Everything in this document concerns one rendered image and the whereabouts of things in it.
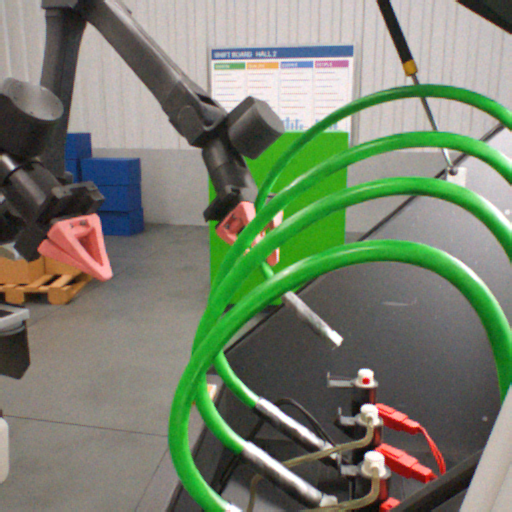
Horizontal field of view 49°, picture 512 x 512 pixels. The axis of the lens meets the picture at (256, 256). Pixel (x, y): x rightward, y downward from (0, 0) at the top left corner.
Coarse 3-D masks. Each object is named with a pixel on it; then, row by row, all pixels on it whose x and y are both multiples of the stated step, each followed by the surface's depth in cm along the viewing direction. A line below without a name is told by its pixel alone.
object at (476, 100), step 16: (368, 96) 63; (384, 96) 62; (400, 96) 61; (416, 96) 60; (432, 96) 59; (448, 96) 58; (464, 96) 57; (480, 96) 57; (336, 112) 65; (352, 112) 64; (496, 112) 56; (320, 128) 66; (304, 144) 68; (288, 160) 70; (272, 176) 71; (256, 208) 73; (272, 272) 75
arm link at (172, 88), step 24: (72, 0) 95; (96, 0) 95; (120, 0) 104; (96, 24) 96; (120, 24) 92; (120, 48) 92; (144, 48) 89; (144, 72) 89; (168, 72) 86; (168, 96) 84; (192, 96) 81; (168, 120) 84
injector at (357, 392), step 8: (352, 384) 63; (376, 384) 62; (352, 392) 62; (360, 392) 61; (368, 392) 61; (376, 392) 61; (352, 400) 62; (360, 400) 61; (368, 400) 61; (376, 400) 62; (352, 408) 63; (360, 408) 61; (336, 416) 64; (352, 416) 63; (336, 424) 63; (344, 432) 63; (352, 432) 63; (352, 488) 65; (352, 496) 65
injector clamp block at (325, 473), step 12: (348, 456) 70; (324, 468) 67; (324, 480) 65; (336, 480) 65; (348, 480) 65; (396, 480) 65; (324, 492) 63; (336, 492) 63; (348, 492) 63; (396, 492) 63
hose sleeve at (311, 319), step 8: (288, 296) 73; (296, 296) 74; (288, 304) 73; (296, 304) 73; (304, 304) 73; (296, 312) 73; (304, 312) 73; (312, 312) 73; (304, 320) 73; (312, 320) 72; (320, 320) 72; (312, 328) 72; (320, 328) 72; (328, 328) 72; (320, 336) 72
